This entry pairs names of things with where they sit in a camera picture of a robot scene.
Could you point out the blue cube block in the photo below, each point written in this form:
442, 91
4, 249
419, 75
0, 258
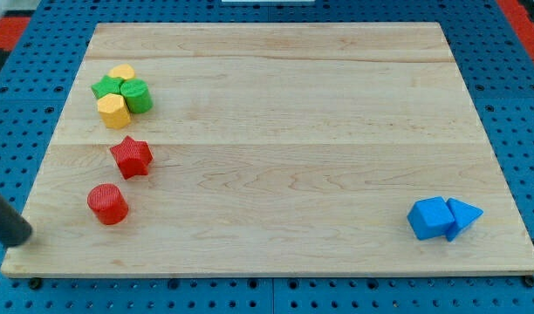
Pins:
430, 218

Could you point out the light wooden board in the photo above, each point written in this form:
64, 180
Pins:
279, 150

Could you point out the red star block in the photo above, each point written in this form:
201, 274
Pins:
132, 157

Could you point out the green cylinder block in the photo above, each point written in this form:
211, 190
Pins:
137, 96

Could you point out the yellow hexagon block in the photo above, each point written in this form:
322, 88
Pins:
113, 111

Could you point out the red cylinder block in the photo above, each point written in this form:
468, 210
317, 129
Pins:
107, 203

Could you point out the yellow heart block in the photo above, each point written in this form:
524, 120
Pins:
124, 71

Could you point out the green star block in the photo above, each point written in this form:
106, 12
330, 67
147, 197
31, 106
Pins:
106, 86

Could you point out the blue triangle block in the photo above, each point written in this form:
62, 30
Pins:
464, 216

